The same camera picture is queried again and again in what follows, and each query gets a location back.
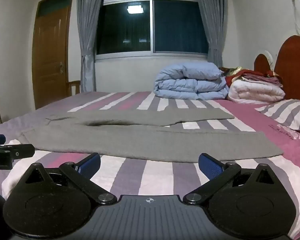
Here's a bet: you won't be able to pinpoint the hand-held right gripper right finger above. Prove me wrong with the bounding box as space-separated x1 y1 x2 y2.
183 153 278 205

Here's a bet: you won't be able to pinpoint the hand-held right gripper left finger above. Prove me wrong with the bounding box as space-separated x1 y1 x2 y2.
22 152 118 205

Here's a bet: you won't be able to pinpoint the grey pants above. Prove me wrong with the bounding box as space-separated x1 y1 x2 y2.
21 110 284 163

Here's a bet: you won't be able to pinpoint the folded light blue duvet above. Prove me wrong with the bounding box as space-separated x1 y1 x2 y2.
154 62 230 101

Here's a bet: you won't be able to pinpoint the folded white blanket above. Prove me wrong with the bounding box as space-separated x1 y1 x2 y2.
227 79 286 103

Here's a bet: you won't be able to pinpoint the striped pillow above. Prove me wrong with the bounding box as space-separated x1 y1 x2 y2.
255 99 300 139

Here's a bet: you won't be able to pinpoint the brown wooden door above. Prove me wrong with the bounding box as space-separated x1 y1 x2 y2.
32 0 75 111

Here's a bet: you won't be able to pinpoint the stack of red cloths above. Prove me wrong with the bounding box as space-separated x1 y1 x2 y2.
219 66 284 88

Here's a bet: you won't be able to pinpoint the grey curtain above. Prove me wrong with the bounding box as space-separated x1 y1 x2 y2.
76 0 106 93
192 0 228 68

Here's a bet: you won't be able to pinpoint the red-brown wooden headboard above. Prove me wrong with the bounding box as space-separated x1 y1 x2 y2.
254 35 300 103

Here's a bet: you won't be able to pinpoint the window with white frame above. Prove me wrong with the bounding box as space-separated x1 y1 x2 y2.
96 0 209 61

